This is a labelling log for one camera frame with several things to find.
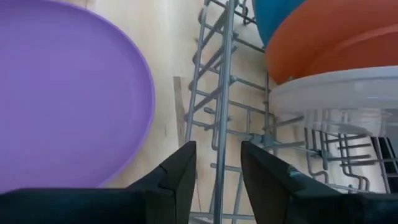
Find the dark blue plate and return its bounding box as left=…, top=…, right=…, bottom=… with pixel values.
left=251, top=0, right=307, bottom=48

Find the cream plate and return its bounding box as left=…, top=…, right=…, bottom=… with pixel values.
left=269, top=65, right=398, bottom=138

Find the grey wire dish rack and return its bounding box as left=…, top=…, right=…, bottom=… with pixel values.
left=183, top=0, right=398, bottom=224

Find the purple plate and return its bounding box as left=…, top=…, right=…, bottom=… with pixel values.
left=0, top=0, right=156, bottom=194

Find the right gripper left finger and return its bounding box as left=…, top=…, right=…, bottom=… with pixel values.
left=0, top=140, right=197, bottom=224

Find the orange plate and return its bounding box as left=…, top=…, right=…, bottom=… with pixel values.
left=264, top=0, right=398, bottom=85

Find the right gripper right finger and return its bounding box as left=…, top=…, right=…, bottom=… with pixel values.
left=241, top=140, right=398, bottom=224

